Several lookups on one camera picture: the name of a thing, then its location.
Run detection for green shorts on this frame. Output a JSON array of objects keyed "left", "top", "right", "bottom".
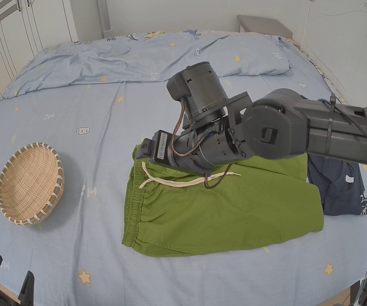
[{"left": 121, "top": 144, "right": 325, "bottom": 258}]

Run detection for pale blue quilt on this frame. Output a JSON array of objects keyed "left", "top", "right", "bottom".
[{"left": 0, "top": 29, "right": 294, "bottom": 100}]

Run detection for grey bedside table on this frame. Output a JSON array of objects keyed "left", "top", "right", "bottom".
[{"left": 237, "top": 15, "right": 294, "bottom": 39}]

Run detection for white wardrobe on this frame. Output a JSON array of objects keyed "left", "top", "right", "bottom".
[{"left": 0, "top": 0, "right": 79, "bottom": 108}]

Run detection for dark blue T-shirt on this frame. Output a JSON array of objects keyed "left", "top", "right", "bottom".
[{"left": 307, "top": 153, "right": 367, "bottom": 216}]

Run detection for bed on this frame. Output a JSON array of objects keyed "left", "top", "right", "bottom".
[{"left": 0, "top": 0, "right": 367, "bottom": 306}]

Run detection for white wall pipe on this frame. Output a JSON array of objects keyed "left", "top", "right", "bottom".
[{"left": 94, "top": 0, "right": 111, "bottom": 32}]

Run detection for round woven basket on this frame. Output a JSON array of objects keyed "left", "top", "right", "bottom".
[{"left": 0, "top": 143, "right": 65, "bottom": 227}]

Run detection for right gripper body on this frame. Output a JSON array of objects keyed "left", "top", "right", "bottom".
[{"left": 135, "top": 121, "right": 246, "bottom": 175}]

